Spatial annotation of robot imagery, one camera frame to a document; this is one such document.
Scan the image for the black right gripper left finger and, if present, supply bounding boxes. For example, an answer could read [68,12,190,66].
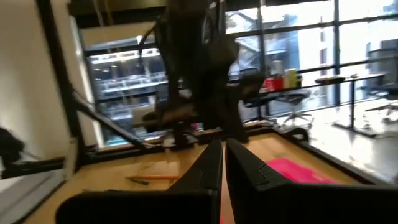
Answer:
[55,139,223,224]

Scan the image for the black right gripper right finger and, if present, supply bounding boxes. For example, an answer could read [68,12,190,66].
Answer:
[224,138,398,224]

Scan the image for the clear supply box pink lid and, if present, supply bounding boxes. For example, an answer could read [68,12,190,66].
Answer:
[264,157,340,185]

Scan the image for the orange pencil with red eraser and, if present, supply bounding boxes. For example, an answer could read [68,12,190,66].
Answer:
[126,175,181,180]

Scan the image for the small dark green cap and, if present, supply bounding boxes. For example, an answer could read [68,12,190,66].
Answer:
[129,177,150,186]

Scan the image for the black office chair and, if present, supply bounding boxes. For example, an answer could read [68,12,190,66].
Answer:
[273,90,315,128]

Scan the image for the red container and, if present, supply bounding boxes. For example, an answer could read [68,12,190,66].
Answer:
[264,77,284,93]

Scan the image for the yellow green container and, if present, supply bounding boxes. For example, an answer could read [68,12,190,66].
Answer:
[284,68,299,90]

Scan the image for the white container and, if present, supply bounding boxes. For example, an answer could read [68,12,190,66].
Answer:
[270,60,284,78]

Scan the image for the long black desk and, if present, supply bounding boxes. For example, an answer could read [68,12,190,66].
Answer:
[245,73,386,138]

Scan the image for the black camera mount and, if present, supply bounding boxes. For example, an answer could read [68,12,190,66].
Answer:
[0,126,25,166]

